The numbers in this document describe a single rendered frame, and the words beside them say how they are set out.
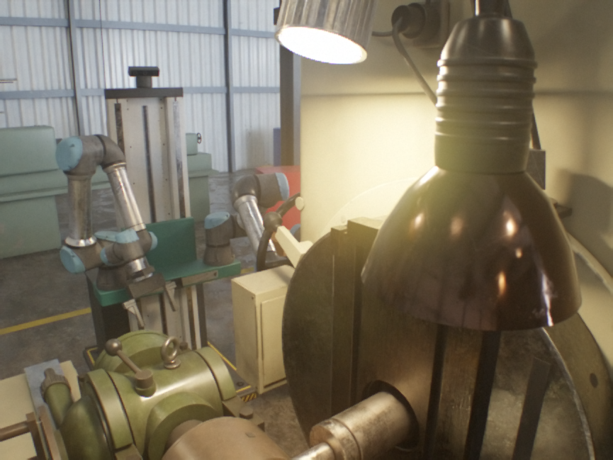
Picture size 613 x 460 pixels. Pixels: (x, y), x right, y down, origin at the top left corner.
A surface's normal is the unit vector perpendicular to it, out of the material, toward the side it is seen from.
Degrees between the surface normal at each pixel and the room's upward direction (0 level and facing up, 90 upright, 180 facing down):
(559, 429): 90
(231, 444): 2
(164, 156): 90
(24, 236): 90
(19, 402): 0
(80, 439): 54
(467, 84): 88
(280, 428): 0
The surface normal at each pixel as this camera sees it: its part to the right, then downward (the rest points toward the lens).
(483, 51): -0.44, 0.22
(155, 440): 0.62, 0.22
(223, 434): 0.07, -0.97
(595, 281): -0.79, 0.17
